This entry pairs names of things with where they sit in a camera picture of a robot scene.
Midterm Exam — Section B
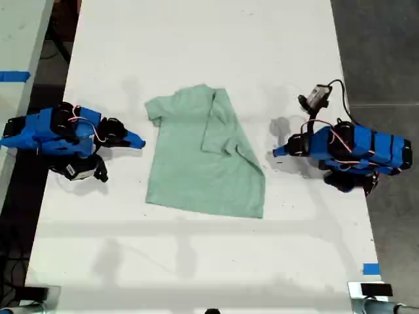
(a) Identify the small blue tape square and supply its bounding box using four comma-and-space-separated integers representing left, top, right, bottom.
362, 262, 382, 276

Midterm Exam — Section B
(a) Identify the small black box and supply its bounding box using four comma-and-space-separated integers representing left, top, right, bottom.
24, 287, 50, 300
359, 283, 394, 297

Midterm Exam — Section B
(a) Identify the red white servo wire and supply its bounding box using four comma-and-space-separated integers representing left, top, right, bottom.
69, 105, 106, 143
300, 119, 355, 155

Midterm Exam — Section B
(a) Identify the black camera box white label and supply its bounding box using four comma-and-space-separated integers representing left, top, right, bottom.
48, 158, 99, 182

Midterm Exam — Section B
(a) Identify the white side table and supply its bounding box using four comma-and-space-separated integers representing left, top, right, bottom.
0, 0, 56, 210

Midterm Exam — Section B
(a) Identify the pale green T-shirt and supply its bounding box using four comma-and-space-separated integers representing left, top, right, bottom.
144, 84, 266, 219

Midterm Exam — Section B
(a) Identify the long blue tape strip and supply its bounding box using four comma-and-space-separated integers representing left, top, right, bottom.
0, 70, 32, 83

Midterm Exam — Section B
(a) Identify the black grey camera box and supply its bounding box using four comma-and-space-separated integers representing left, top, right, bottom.
297, 84, 333, 114

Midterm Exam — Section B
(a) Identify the short black camera stalk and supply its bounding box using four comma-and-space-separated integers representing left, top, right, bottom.
92, 155, 109, 184
306, 109, 321, 132

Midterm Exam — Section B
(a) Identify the black camera cable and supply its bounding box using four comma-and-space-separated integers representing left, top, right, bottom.
327, 78, 353, 124

